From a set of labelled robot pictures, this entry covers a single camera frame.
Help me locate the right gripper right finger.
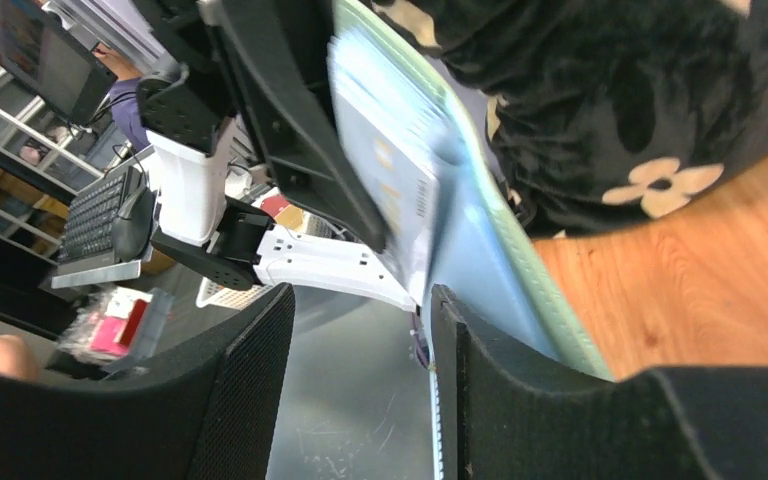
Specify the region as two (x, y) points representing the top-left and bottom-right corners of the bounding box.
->
(431, 286), (768, 479)

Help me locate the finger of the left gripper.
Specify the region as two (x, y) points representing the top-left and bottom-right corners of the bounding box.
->
(218, 1), (388, 252)

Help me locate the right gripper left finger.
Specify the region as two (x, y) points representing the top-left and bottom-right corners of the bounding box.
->
(0, 284), (295, 479)

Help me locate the green card holder wallet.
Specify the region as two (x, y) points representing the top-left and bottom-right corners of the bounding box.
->
(327, 1), (611, 380)

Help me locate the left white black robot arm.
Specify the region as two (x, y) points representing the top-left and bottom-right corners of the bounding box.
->
(136, 1), (418, 312)

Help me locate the pink item in plastic bag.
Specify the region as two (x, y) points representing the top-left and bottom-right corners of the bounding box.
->
(56, 287), (174, 373)

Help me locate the black computer keyboard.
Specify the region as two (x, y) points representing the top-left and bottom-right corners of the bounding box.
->
(51, 165), (155, 289)

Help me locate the black computer monitor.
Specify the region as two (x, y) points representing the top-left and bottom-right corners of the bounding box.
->
(0, 1), (116, 125)

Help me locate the metal shelf rack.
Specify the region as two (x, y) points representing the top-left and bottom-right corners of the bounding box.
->
(0, 68), (122, 263)

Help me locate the black floral blanket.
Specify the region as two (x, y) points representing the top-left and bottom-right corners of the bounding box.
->
(370, 1), (768, 238)

